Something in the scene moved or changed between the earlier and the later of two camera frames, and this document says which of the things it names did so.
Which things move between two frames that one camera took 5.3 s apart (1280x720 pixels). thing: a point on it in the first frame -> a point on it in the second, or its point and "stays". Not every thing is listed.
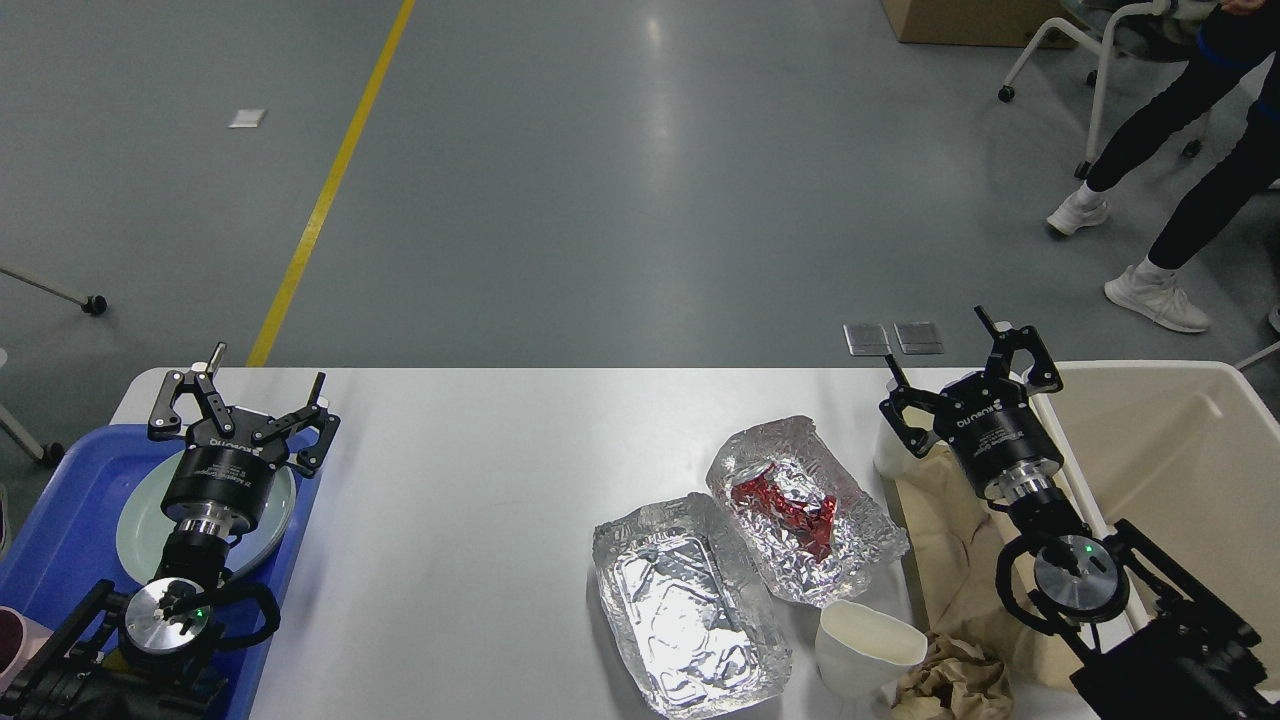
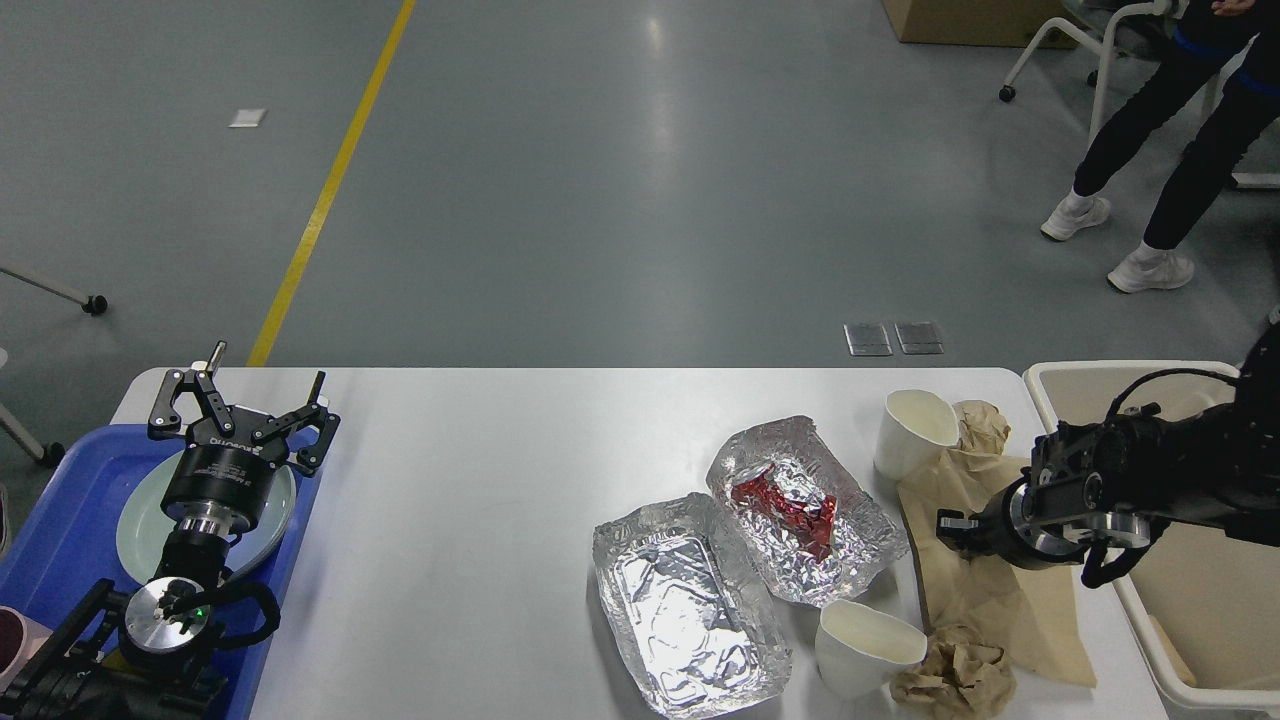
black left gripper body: x=223 y=482 stays
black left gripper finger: x=311 y=457 stays
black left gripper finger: x=166 y=422 stays
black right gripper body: x=997 y=436 -> x=990 y=533
